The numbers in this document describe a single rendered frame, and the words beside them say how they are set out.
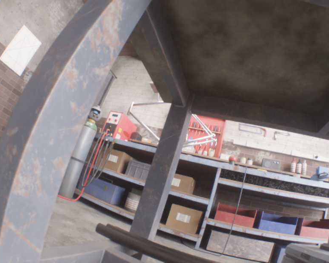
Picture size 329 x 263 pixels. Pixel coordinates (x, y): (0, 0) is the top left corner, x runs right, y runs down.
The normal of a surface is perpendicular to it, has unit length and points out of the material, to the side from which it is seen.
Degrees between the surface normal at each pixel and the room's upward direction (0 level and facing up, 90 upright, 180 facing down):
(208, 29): 180
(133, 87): 90
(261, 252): 90
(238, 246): 90
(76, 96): 90
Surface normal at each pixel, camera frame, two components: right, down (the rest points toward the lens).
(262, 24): -0.29, 0.91
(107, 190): -0.26, -0.38
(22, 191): 0.92, 0.18
